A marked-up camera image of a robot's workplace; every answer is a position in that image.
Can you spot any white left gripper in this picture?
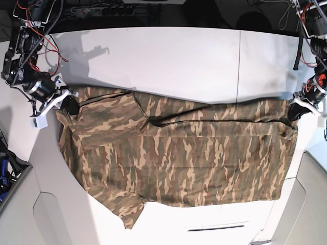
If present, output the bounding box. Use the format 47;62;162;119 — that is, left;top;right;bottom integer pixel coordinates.
287;91;326;121

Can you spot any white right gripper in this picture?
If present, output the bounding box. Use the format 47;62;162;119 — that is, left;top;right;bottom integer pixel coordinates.
30;76;80;116

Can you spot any camouflage T-shirt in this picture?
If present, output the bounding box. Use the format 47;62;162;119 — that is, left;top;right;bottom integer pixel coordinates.
56;86;298;229

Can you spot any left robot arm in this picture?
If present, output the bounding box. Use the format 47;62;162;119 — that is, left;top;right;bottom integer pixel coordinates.
288;1;326;121

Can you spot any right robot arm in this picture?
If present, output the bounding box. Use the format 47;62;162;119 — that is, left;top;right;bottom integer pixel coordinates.
1;19;309;128

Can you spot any grey bin with blue items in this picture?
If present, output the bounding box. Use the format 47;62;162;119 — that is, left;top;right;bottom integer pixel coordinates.
1;130;32;216

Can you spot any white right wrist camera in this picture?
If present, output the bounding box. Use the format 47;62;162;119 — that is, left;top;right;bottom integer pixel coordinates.
30;115;48;129

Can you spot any grey coiled cable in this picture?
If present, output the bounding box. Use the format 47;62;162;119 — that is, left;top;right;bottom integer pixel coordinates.
277;0;299;31

